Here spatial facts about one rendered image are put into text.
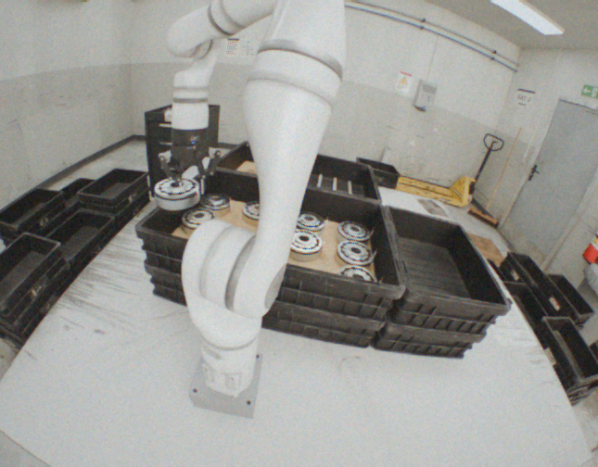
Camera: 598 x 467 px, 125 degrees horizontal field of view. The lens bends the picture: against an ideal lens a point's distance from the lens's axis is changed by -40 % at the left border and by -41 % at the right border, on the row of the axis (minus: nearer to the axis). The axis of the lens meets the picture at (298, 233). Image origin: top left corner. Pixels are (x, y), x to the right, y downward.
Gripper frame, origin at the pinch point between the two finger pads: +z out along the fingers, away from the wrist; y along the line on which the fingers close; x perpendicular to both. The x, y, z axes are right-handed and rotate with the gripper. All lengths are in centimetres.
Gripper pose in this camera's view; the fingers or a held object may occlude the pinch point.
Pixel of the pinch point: (190, 187)
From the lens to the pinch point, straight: 61.1
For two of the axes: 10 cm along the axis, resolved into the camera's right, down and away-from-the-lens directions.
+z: -1.6, 8.2, 5.5
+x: -5.2, -5.4, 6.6
